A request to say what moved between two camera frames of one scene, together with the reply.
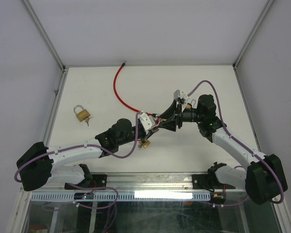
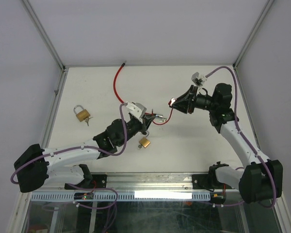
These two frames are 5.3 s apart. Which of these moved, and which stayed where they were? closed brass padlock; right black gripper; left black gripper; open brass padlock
Moved: left black gripper; right black gripper
Stayed: closed brass padlock; open brass padlock
